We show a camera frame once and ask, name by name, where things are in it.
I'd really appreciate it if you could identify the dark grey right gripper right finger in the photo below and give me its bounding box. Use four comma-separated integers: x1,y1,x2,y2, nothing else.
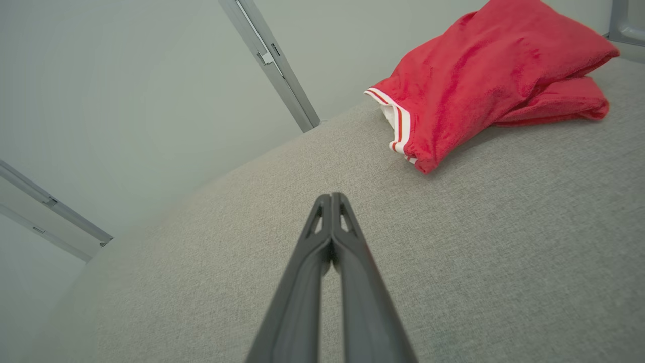
332,192,418,363

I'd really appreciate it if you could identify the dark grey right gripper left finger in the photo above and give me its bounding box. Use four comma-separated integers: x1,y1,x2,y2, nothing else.
245,193,333,363

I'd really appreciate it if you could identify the red jersey with white sleeves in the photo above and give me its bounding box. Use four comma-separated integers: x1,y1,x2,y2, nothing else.
364,0,620,174

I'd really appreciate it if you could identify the grey metal post with latches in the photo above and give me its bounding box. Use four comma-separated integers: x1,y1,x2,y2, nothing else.
218,0,321,133

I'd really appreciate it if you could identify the grey metal rail with latches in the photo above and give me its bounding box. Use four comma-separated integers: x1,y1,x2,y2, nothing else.
0,160,114,263

